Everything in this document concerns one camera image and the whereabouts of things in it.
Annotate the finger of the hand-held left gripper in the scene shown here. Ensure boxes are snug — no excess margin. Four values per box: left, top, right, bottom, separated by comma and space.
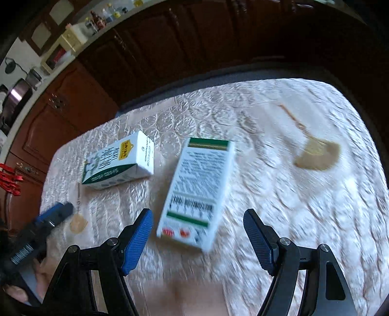
32, 203, 75, 229

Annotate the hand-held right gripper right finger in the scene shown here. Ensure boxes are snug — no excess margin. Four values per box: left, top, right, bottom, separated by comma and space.
243, 208, 357, 316

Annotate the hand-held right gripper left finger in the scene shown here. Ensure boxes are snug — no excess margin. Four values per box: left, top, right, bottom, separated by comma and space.
41, 208, 154, 316

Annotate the small tea bag with string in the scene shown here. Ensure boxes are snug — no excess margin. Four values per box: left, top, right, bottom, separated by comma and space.
69, 184, 88, 235

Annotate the large white green box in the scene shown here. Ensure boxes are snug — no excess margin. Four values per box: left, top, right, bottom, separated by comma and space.
156, 137, 236, 253

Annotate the person's left hand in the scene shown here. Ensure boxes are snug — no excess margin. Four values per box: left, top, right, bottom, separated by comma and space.
4, 261, 53, 304

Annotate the pink quilted tablecloth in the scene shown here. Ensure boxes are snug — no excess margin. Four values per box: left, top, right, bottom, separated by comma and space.
39, 78, 389, 316

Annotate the red ribbon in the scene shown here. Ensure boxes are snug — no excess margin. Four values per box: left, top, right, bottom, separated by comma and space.
0, 162, 23, 196

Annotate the small white green box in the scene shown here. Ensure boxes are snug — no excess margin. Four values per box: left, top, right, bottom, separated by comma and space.
81, 131, 155, 190

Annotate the shiny metal cooking pot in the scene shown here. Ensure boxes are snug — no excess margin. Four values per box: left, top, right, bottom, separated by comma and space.
6, 78, 32, 113

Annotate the reddish wooden kitchen cabinet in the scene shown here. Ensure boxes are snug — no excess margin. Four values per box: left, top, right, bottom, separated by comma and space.
0, 0, 389, 231

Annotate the grey metal container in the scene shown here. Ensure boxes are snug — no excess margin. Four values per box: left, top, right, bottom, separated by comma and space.
26, 68, 43, 90

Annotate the small yellow drawer chest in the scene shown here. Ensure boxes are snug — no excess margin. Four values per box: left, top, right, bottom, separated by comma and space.
61, 29, 82, 52

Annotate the white plastic jug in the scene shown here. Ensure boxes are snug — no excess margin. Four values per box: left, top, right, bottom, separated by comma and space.
71, 23, 89, 40

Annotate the brown bottle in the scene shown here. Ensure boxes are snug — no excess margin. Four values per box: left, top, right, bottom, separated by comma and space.
89, 10, 105, 31

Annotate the pale countertop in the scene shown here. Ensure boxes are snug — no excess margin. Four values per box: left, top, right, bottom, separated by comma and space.
0, 0, 171, 158

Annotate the black wall lamp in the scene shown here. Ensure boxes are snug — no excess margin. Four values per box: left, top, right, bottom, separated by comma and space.
4, 58, 19, 75

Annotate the red item in pale frame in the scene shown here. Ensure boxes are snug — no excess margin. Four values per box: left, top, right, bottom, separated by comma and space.
41, 49, 70, 75

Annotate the wall cabinet with pale panels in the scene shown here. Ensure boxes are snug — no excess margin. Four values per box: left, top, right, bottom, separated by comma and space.
21, 0, 92, 52

